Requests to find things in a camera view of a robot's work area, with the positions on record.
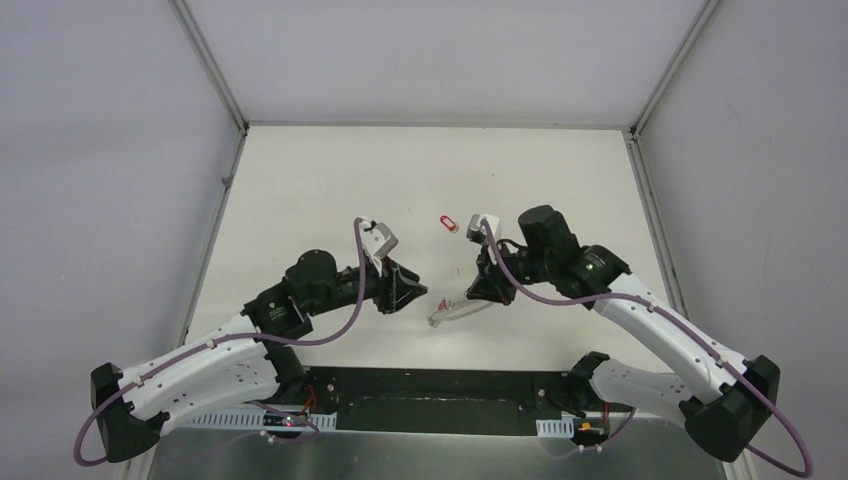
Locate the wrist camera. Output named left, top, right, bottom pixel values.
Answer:
left=355, top=217, right=399, bottom=276
left=465, top=213, right=502, bottom=265

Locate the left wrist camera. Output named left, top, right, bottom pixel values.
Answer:
left=355, top=217, right=399, bottom=276

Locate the purple cable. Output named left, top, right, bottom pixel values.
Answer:
left=480, top=218, right=815, bottom=480
left=72, top=217, right=369, bottom=468

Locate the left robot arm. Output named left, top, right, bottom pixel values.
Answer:
left=90, top=250, right=428, bottom=463

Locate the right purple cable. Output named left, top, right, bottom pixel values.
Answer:
left=480, top=218, right=815, bottom=480

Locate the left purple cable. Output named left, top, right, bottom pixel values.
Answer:
left=72, top=217, right=369, bottom=468

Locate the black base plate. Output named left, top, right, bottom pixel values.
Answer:
left=291, top=366, right=634, bottom=439

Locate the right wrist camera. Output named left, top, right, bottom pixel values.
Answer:
left=465, top=213, right=502, bottom=265

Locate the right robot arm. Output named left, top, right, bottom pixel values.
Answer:
left=466, top=205, right=781, bottom=462

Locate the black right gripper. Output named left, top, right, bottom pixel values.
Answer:
left=467, top=238, right=554, bottom=306

